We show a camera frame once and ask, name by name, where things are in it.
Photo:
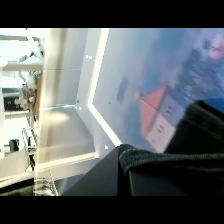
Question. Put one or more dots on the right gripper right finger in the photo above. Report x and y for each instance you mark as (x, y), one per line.
(150, 185)

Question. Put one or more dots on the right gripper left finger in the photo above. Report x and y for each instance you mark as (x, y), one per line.
(100, 176)

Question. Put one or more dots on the dark blue jeans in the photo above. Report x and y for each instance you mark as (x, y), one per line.
(200, 140)

